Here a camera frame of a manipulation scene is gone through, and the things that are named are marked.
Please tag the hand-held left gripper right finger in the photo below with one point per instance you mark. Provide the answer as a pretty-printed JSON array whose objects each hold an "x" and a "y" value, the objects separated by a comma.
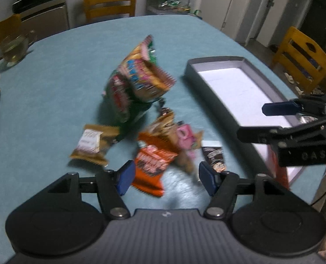
[{"x": 207, "y": 178}]

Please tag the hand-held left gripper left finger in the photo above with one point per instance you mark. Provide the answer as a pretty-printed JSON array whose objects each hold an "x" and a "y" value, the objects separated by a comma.
[{"x": 126, "y": 177}]

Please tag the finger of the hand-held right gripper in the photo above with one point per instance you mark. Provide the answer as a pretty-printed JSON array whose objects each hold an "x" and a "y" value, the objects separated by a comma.
[
  {"x": 281, "y": 108},
  {"x": 259, "y": 134}
]

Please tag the dark brown candy tube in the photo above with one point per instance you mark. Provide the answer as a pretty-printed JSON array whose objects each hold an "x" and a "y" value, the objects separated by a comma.
[{"x": 213, "y": 156}]

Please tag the orange snack packet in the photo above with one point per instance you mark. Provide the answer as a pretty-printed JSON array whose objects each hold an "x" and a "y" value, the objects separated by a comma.
[{"x": 152, "y": 165}]

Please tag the brown snack packet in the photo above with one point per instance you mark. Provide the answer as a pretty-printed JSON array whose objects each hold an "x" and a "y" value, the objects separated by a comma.
[{"x": 93, "y": 143}]

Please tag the pink candy packet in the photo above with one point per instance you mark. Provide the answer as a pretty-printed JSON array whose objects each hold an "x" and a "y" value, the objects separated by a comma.
[{"x": 185, "y": 136}]

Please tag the grey cardboard box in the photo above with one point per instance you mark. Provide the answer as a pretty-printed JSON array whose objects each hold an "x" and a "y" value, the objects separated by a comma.
[{"x": 234, "y": 88}]

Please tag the tan cookie packet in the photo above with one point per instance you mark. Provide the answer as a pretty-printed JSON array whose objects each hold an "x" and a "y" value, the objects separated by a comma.
[{"x": 165, "y": 126}]

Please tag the white slipper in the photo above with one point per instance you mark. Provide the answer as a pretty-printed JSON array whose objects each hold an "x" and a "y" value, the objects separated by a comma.
[
  {"x": 289, "y": 78},
  {"x": 299, "y": 90}
]

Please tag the yellow wooden chair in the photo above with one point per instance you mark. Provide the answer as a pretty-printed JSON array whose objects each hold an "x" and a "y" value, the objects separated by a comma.
[
  {"x": 1, "y": 33},
  {"x": 303, "y": 57},
  {"x": 110, "y": 0}
]

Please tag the large green snack bag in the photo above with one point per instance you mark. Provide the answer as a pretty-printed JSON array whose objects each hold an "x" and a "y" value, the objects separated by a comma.
[{"x": 135, "y": 82}]

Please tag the dark door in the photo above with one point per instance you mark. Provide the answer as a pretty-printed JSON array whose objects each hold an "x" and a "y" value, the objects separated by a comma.
[{"x": 319, "y": 16}]

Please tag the white door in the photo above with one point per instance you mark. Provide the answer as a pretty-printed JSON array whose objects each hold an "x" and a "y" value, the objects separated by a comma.
[{"x": 229, "y": 2}]

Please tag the yellow wooden chair back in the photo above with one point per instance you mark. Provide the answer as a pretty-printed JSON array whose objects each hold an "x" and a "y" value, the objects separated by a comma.
[{"x": 110, "y": 0}]

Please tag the steel and black appliance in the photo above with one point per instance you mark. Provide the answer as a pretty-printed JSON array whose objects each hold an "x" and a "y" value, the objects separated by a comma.
[{"x": 39, "y": 2}]

